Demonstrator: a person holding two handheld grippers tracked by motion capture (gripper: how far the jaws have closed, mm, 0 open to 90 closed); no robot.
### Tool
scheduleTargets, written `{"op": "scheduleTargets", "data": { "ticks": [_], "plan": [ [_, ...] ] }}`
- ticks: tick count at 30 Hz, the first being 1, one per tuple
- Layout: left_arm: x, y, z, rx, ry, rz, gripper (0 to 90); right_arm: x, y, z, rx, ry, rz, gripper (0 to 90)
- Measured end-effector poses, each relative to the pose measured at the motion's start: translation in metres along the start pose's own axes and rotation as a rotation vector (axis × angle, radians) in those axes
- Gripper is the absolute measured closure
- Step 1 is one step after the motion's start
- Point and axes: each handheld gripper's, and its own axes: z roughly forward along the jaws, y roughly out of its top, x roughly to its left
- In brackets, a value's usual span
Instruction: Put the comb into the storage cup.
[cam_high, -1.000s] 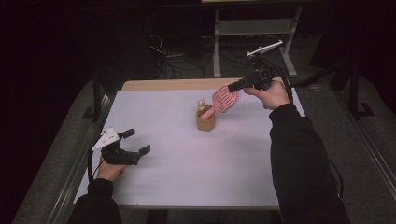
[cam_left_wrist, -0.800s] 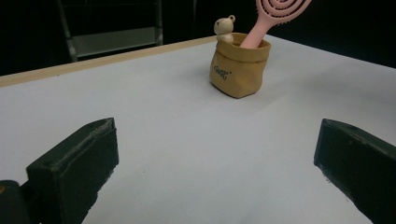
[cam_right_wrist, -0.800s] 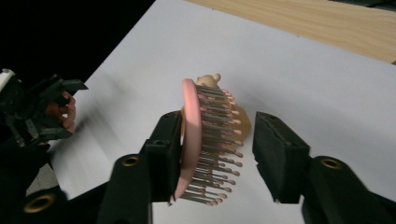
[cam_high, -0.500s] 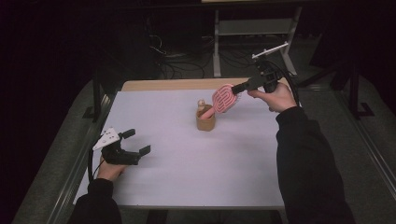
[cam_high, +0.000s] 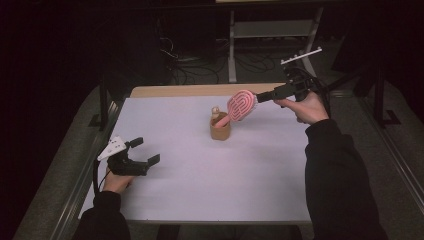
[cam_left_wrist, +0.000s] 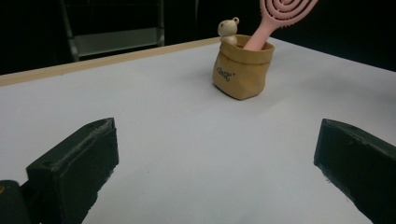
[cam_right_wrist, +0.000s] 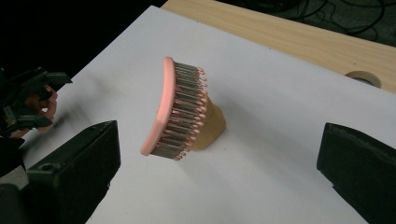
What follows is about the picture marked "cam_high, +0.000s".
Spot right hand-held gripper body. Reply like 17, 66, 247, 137
280, 46, 323, 102

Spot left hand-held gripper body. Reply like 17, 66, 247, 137
96, 135, 150, 177

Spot pink hairbrush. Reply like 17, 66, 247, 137
213, 89, 259, 130

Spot brown cup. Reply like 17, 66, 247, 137
209, 105, 232, 142

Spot person's left hand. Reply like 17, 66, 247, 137
102, 168, 135, 195

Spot person's right hand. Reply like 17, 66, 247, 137
274, 90, 331, 126

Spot black metal stand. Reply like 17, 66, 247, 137
88, 78, 116, 132
372, 64, 403, 129

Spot white metal stand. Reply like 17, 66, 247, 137
228, 6, 324, 84

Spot white table mat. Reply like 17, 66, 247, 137
78, 93, 315, 224

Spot right hand-held gripper cable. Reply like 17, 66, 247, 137
298, 67, 333, 118

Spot hand-held gripper cable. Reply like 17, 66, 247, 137
92, 159, 112, 196
298, 67, 333, 118

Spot left hand-held gripper cable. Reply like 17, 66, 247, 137
92, 159, 112, 196

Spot black floor cables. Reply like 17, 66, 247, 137
158, 36, 291, 86

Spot metal floor rail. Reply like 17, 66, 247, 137
359, 98, 424, 206
49, 99, 122, 240

